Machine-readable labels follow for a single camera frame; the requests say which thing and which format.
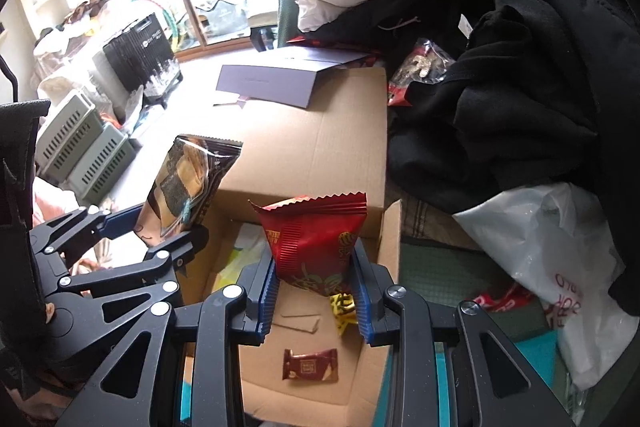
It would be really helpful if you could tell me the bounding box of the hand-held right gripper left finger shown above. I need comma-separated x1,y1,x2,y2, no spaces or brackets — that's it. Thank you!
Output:
52,253,281,427

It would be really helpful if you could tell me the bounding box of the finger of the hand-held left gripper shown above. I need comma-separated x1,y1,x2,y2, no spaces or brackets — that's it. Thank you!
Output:
27,203,148,279
54,226,212,309

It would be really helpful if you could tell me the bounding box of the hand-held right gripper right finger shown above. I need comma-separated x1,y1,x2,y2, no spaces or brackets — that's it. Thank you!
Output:
350,238,576,427

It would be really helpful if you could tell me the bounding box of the yellow black snack packet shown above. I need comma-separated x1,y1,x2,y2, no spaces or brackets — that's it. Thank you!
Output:
327,292,363,337

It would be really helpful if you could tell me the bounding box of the yellow-green snack packet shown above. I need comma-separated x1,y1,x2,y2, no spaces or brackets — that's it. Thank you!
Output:
215,224,271,293

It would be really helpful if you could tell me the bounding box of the dark snack packet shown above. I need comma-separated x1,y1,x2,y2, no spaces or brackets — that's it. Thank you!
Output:
135,134,244,253

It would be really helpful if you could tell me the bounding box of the red snack packet gold print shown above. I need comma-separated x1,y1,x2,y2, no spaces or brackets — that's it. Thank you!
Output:
249,192,368,298

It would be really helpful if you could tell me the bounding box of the small brown candy bar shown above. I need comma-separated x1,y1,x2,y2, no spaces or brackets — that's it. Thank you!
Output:
282,348,340,384

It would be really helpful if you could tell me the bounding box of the cardboard box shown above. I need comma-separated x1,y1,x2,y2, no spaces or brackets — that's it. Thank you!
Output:
182,67,403,427

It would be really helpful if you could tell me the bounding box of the grey-green plastic crate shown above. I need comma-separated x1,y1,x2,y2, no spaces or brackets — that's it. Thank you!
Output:
36,89,98,168
47,109,118,188
67,127,138,208

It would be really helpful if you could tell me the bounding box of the green quilted mat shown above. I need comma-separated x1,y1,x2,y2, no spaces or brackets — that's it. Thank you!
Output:
397,202,566,343

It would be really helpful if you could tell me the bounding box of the red wrapper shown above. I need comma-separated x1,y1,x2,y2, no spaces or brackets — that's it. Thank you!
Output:
472,282,548,315

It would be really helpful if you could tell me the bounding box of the plastic-covered pile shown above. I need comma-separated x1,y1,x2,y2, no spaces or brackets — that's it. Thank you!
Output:
32,0,131,118

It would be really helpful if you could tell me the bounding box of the white plastic bag red print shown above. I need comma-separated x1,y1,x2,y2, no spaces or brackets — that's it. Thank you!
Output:
452,182,640,390

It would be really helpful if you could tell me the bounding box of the purple envelope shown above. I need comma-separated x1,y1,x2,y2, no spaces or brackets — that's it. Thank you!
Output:
216,49,383,108

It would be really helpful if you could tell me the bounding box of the colourful hoop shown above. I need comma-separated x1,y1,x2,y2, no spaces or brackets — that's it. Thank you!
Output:
127,0,188,52

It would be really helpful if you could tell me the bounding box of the clear bag of candies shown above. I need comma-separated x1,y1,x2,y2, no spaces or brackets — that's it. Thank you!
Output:
387,38,458,108

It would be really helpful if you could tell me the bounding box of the black jacket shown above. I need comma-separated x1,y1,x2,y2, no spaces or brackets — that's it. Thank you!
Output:
387,0,640,318

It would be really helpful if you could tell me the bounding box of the green ribbed chair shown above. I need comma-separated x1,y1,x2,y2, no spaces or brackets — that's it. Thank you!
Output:
277,0,301,50

